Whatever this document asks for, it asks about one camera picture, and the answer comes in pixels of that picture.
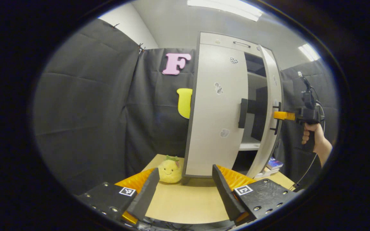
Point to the ceiling light panel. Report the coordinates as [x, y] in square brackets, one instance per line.
[226, 9]
[308, 52]

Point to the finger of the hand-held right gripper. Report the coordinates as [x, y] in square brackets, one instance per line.
[283, 115]

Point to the grey cabinet drawer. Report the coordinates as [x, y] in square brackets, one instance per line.
[220, 39]

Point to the black backdrop cloth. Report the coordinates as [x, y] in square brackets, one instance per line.
[92, 112]

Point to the grey shoe cabinet door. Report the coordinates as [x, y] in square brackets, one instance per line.
[210, 128]
[268, 150]

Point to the white book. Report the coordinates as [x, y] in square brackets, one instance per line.
[265, 174]

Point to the small metal clip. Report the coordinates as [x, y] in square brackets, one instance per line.
[116, 25]
[141, 48]

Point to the blue book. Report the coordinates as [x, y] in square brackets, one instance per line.
[274, 163]

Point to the grey double-door shoe cabinet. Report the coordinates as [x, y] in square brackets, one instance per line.
[251, 146]

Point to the yellow plush toy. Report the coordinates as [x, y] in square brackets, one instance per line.
[169, 171]

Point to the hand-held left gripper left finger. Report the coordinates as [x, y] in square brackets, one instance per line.
[146, 195]

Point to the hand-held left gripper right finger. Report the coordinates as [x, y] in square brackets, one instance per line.
[225, 195]

